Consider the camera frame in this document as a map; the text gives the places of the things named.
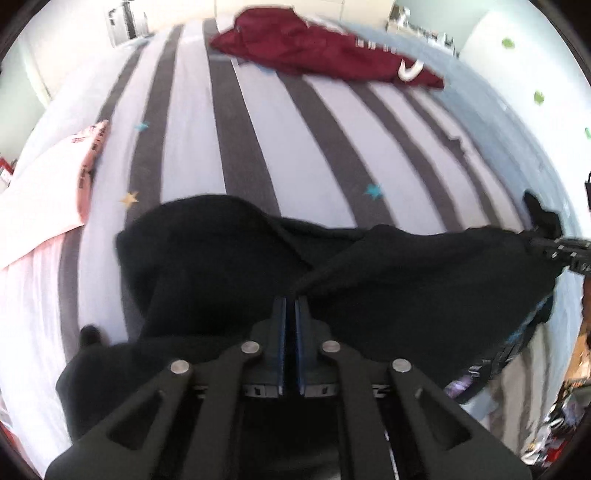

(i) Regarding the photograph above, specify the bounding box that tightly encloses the cream bedside table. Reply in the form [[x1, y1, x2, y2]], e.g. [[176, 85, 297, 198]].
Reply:
[[385, 2, 460, 58]]

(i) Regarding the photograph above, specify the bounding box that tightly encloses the bed with striped sheet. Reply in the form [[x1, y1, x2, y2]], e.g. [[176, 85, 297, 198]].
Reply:
[[0, 18, 591, 462]]

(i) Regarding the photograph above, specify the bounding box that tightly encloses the black printed T-shirt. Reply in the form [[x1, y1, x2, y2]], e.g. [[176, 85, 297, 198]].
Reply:
[[55, 190, 566, 444]]

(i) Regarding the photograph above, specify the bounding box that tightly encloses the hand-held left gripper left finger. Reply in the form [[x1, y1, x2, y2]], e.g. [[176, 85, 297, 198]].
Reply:
[[44, 296, 290, 480]]

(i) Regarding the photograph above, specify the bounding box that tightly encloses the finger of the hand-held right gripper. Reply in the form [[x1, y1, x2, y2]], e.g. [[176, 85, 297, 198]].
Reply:
[[529, 236, 591, 276]]

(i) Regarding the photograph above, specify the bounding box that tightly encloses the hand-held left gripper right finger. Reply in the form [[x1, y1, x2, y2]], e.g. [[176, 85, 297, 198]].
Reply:
[[294, 296, 532, 480]]

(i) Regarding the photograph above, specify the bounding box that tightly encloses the maroon garment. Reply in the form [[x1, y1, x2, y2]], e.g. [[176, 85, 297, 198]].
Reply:
[[210, 7, 445, 90]]

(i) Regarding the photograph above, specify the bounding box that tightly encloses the white board with green stickers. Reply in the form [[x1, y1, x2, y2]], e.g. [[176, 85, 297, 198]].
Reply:
[[459, 7, 591, 153]]

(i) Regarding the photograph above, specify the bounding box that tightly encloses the pink folded garment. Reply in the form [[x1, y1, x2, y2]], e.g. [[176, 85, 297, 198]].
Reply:
[[0, 119, 112, 271]]

